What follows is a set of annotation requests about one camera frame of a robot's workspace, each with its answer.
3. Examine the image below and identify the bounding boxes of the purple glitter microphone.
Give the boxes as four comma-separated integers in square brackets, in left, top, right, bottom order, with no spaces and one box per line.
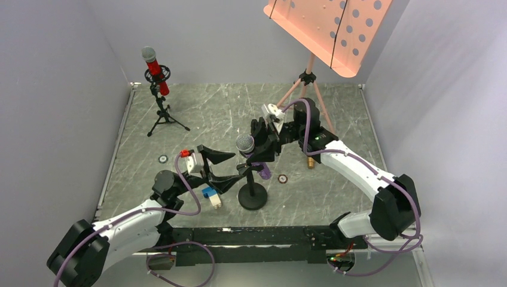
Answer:
[236,133,273,180]

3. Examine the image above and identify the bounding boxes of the black round-base fork mic stand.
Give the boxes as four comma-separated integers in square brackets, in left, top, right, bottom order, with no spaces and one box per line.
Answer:
[236,163,268,210]

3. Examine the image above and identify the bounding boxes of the black tripod shock mount stand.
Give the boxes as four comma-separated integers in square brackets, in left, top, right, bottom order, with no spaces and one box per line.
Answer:
[144,65,191,137]

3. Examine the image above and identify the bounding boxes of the red glitter microphone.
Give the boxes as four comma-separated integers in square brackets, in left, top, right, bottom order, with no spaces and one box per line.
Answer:
[141,46,170,96]

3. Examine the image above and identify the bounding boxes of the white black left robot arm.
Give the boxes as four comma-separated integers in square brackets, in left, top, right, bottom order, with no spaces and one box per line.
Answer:
[47,145,241,286]

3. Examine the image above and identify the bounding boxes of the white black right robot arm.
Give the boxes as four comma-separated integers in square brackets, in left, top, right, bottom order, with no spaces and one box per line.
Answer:
[236,97,421,241]

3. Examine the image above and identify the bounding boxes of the pink music stand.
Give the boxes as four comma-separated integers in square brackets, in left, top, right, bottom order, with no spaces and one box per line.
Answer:
[263,0,392,131]

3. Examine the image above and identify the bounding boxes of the blue white toy brick block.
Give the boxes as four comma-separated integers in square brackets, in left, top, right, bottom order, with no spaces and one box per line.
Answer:
[202,187,222,209]

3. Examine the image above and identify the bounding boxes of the brown poker chip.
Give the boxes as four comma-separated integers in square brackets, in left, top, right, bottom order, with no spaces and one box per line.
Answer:
[278,175,288,184]

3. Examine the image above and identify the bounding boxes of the black grey poker chip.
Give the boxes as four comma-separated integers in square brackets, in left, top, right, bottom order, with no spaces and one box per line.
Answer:
[158,155,168,164]

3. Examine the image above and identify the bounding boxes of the gold microphone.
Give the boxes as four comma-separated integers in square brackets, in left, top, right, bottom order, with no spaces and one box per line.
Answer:
[307,157,315,169]

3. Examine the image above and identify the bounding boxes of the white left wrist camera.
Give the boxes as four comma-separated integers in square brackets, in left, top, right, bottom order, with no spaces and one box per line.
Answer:
[180,149,204,174]

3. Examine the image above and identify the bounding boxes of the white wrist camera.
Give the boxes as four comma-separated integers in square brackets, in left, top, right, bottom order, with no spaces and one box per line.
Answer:
[261,103,286,133]
[180,149,204,174]

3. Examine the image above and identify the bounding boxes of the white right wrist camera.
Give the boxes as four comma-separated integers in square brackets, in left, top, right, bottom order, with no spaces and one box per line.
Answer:
[261,103,286,133]

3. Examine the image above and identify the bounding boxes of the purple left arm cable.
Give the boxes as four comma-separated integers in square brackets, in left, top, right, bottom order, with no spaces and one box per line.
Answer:
[53,149,216,287]

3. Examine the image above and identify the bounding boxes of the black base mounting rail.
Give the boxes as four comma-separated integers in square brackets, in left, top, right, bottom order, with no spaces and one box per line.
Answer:
[144,225,366,267]

